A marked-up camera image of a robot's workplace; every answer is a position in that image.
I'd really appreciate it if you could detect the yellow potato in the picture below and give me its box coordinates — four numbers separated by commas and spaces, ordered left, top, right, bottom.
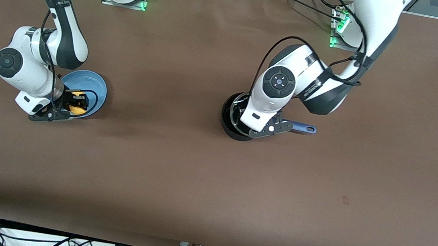
68, 90, 91, 118

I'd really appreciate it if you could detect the blue round plate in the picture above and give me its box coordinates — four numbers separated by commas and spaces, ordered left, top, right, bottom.
55, 66, 111, 123

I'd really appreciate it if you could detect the black pot with blue handle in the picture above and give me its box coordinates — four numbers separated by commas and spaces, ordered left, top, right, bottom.
217, 90, 321, 153

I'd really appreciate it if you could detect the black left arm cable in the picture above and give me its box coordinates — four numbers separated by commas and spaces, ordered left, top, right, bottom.
250, 0, 376, 115

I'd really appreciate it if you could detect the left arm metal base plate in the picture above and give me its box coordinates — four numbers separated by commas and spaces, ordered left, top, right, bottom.
327, 7, 365, 52

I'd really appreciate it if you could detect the black cable along table edge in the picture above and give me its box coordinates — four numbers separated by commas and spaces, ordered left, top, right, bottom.
258, 0, 347, 22

